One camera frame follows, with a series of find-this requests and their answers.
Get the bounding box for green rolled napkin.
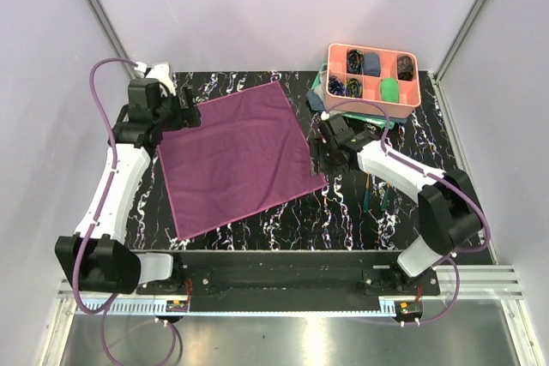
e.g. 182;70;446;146
380;77;400;104

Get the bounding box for stack of folded cloths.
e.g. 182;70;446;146
305;62;408;130

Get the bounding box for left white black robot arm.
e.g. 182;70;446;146
55;78;201;294

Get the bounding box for colourful band bundle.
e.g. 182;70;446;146
328;75;346;96
345;78;363;99
346;49;364;75

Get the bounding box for purple cloth napkin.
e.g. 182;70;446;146
159;81;326;240

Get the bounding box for colourful band bundle left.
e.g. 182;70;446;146
328;75;346;96

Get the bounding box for colourful band bundle middle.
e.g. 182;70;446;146
345;78;363;99

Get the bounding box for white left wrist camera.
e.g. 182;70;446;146
134;62;177;96

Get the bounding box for gold spoon teal handle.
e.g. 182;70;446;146
362;174;371;213

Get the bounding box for dark patterned rolled napkin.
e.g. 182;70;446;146
397;55;414;81

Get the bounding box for colourful band bundle top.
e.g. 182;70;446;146
346;49;364;75

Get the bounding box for pink compartment tray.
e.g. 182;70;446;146
324;43;421;123

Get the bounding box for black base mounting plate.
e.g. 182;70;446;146
137;250;440;297

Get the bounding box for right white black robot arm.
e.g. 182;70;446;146
310;115;486;295

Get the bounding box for blue rolled napkin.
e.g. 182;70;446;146
363;52;381;77

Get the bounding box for gold fork teal handle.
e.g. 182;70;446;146
380;183;391;212

